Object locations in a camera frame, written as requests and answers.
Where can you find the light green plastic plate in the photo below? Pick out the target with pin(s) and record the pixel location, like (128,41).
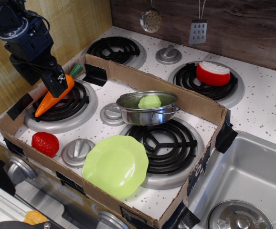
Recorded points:
(117,165)

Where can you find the front left black burner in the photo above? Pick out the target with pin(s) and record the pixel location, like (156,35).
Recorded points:
(76,108)

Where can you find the hanging slotted steel spoon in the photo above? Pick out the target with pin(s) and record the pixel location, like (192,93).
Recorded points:
(150,19)

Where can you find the yellow toy food piece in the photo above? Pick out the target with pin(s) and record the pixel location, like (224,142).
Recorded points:
(34,217)

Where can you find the red white toy cheese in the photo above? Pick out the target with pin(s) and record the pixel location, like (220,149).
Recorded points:
(212,74)

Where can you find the steel pot lid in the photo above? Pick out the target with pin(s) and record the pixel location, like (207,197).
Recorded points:
(237,214)

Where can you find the red toy strawberry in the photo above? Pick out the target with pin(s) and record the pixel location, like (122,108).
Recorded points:
(46,143)

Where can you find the right front panel knob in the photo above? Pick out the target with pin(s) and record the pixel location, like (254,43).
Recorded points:
(109,221)

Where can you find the small steel pan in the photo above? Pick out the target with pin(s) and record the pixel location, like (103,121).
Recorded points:
(131,114)

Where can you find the hanging steel spatula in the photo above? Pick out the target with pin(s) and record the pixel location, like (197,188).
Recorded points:
(198,29)

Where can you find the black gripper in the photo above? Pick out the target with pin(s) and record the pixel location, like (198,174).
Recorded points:
(31,57)

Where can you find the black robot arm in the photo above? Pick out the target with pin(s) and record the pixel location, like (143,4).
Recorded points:
(16,21)

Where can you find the steel sink basin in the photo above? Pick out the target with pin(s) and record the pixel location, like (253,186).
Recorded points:
(246,172)

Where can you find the back silver stove knob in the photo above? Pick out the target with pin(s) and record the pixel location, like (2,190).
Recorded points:
(169,55)

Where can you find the front right black burner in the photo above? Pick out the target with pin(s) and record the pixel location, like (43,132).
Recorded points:
(172,149)

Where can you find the panel knob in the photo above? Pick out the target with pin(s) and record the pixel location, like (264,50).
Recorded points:
(20,171)
(109,221)

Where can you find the silver stove knob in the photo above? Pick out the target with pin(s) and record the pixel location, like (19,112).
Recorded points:
(169,55)
(111,115)
(74,153)

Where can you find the light green toy broccoli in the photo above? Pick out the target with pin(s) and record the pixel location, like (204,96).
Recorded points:
(149,101)

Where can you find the middle silver stove knob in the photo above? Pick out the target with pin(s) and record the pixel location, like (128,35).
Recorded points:
(111,115)

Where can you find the back left black burner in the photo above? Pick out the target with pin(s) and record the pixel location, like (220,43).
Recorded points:
(121,50)

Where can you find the front silver stove knob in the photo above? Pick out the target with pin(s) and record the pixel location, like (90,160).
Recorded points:
(74,153)

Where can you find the left front panel knob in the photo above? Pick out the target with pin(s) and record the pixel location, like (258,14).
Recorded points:
(20,171)

